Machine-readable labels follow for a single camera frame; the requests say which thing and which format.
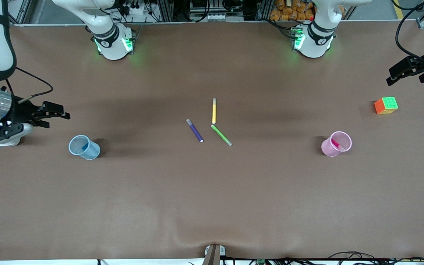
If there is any colourful puzzle cube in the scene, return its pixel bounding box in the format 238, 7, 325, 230
374, 97, 399, 115

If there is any blue mesh cup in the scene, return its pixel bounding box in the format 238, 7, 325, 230
68, 135, 100, 160

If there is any pink mesh cup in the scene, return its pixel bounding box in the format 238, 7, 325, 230
321, 131, 353, 157

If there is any bag of orange snacks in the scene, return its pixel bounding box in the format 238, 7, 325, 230
270, 0, 315, 21

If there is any white power strip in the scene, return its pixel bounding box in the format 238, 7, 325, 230
122, 0, 150, 15

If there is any purple marker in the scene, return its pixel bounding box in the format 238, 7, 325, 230
186, 119, 204, 143

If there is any green marker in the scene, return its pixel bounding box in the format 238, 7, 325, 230
211, 124, 233, 147

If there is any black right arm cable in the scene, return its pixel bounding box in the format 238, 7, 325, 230
4, 67, 54, 104

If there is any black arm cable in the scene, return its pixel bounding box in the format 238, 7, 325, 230
4, 67, 54, 104
395, 0, 424, 67

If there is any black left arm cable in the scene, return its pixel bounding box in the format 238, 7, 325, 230
395, 0, 424, 67

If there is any black looped floor cable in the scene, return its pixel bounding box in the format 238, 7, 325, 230
328, 251, 376, 262

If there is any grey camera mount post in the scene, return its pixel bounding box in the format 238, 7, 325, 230
203, 244, 226, 265

